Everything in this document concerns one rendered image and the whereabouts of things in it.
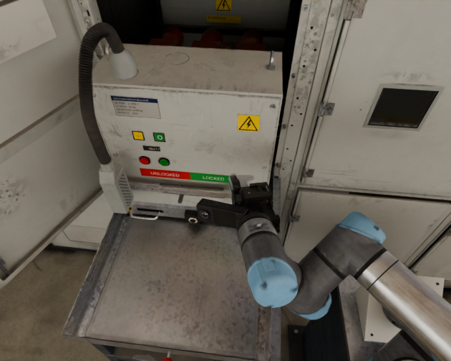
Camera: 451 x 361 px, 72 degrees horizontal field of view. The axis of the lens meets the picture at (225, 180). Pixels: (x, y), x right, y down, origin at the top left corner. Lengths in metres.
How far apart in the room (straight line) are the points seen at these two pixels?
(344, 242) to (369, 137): 0.64
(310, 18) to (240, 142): 0.37
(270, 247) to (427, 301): 0.25
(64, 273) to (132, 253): 1.12
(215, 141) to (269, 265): 0.44
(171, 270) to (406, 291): 0.71
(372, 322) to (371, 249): 0.57
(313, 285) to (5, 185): 0.88
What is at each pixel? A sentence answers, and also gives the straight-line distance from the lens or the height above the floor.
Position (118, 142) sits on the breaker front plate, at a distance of 0.96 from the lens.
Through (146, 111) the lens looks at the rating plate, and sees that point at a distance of 0.85.
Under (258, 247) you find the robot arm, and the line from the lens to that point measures 0.55.
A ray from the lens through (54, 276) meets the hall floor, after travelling 2.24.
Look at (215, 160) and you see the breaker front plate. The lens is 0.91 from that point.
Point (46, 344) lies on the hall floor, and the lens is 2.08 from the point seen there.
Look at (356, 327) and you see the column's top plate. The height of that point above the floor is 0.75.
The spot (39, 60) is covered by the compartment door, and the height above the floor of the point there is 1.38.
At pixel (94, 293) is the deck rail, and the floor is 0.85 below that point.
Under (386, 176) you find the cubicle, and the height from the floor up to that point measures 0.93.
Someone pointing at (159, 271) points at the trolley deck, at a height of 0.85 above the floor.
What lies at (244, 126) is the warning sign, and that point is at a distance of 0.82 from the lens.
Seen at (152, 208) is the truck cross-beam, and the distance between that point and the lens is 1.14.
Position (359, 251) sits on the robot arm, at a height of 1.33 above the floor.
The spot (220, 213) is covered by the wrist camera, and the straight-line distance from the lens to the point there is 0.65.
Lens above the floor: 1.80
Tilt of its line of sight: 48 degrees down
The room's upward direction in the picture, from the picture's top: straight up
